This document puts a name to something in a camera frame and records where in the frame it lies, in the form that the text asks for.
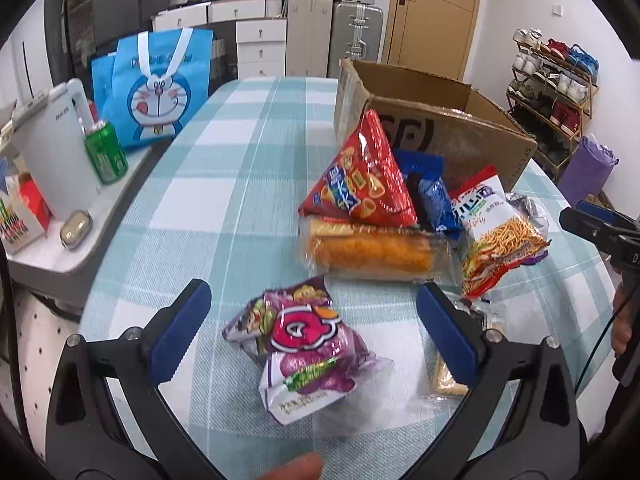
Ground grey side table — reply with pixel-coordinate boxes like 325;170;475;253
7;135;173;306

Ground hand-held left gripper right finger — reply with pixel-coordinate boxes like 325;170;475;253
416;281;588;480

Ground person's right hand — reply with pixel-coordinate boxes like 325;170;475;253
611;282;640;357

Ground wooden door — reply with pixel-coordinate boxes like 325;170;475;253
382;0;485;81

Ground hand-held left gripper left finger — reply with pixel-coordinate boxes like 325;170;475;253
45;278;226;480

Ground checked tablecloth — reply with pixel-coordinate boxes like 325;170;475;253
80;76;621;480

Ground blue cartoon tote bag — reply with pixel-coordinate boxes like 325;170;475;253
91;27;215;150

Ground long bread packet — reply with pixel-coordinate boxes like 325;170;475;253
299;216;463;286

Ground silver suitcase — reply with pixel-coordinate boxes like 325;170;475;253
328;1;385;78

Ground white appliance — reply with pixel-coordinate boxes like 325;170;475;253
10;78;103;221

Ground brown cardboard box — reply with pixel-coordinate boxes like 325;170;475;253
333;57;538;193

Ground white drawer unit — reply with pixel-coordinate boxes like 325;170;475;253
152;0;288;81

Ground blue cookie packet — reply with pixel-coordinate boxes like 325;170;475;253
395;150;463;241

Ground clear cracker packet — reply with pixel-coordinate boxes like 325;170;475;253
422;295;508;401

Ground person's left hand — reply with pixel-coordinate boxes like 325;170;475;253
254;452;325;480

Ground oval metal tin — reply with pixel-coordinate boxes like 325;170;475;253
60;210;95;251

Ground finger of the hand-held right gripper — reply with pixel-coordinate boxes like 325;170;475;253
576;200;640;233
558;207;632;257

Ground dark glass cabinet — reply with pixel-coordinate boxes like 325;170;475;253
42;0;97;63

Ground beige suitcase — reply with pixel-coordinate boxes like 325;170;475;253
287;0;333;78

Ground green drink can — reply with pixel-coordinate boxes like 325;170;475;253
83;120;129;184

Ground black cable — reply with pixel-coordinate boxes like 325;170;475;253
574;302;626;397

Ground colourful printed carton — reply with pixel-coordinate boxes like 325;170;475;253
0;187;48;256

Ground white dotted cushion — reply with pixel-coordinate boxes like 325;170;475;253
7;287;88;453

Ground metal shoe rack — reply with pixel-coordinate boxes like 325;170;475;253
506;27;601;176

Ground white noodle snack bag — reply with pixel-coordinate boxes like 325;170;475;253
449;165;551;298

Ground red triangular snack bag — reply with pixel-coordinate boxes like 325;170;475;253
299;108;418;228

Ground purple snack bag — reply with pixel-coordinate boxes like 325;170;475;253
222;276;396;426

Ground dark grey refrigerator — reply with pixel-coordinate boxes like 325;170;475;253
92;0;171;46

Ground rows of shoes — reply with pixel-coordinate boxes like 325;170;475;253
507;27;600;166

